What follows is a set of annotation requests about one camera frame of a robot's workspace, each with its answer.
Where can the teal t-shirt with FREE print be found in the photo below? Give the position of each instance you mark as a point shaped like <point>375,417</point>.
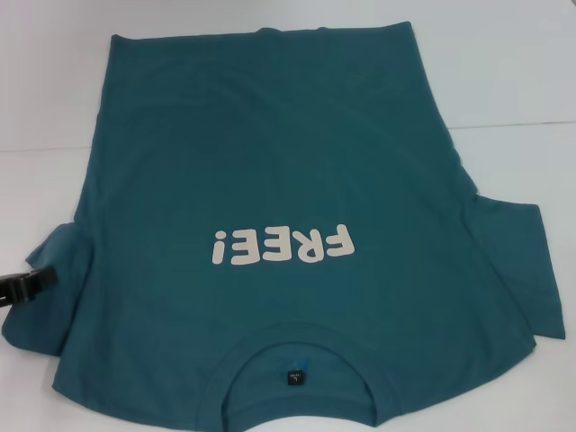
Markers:
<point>292,157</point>

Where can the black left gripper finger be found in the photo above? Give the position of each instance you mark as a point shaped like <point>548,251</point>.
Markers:
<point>36,283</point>

